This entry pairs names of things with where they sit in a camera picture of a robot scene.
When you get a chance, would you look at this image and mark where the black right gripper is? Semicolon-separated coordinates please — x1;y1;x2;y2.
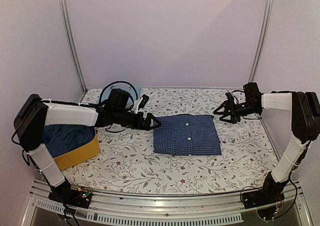
214;100;261;124

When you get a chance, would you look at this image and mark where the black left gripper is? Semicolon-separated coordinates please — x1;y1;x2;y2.
114;109;162;131

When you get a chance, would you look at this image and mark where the blue checkered shirt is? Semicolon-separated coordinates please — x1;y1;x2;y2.
153;114;222;156

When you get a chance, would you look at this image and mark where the light blue t-shirt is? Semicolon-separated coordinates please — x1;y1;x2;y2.
101;83;141;101

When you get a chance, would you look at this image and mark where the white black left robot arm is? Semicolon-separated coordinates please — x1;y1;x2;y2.
12;91;161;203

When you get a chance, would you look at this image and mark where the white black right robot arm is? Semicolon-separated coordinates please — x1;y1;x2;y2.
213;91;320;204

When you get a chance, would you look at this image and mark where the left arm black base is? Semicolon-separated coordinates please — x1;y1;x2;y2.
48;184;92;209

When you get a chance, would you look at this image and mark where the yellow laundry basket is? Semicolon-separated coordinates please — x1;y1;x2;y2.
54;128;100;170

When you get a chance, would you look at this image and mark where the dark blue garment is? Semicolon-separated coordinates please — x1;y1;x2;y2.
43;124;94;158

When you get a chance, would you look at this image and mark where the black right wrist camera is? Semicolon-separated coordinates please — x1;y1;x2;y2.
243;82;261;102

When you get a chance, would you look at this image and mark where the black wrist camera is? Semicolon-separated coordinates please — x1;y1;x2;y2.
107;88;131;110
243;82;261;102

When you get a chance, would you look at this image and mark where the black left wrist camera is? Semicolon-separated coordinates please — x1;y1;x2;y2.
107;88;131;110

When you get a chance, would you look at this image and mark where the right aluminium frame post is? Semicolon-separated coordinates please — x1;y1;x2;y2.
248;0;274;83

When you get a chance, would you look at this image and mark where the aluminium frame post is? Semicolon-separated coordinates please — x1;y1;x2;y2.
248;0;274;83
58;0;88;93

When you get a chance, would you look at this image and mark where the left aluminium frame post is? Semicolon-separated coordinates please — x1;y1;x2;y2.
58;0;88;93

